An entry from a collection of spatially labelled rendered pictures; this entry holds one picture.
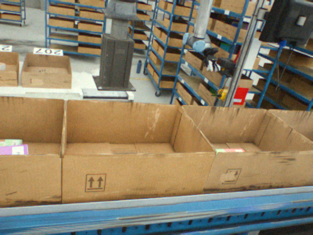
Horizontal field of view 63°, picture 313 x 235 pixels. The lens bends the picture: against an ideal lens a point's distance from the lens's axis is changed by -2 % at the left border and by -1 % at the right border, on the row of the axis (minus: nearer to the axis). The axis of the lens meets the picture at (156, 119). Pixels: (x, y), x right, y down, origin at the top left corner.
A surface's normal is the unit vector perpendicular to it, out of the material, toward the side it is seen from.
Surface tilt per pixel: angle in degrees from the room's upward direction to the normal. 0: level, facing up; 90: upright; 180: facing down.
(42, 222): 0
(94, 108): 90
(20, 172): 91
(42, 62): 89
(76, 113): 90
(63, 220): 0
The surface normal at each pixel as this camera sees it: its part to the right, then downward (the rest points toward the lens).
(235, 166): 0.25, 0.49
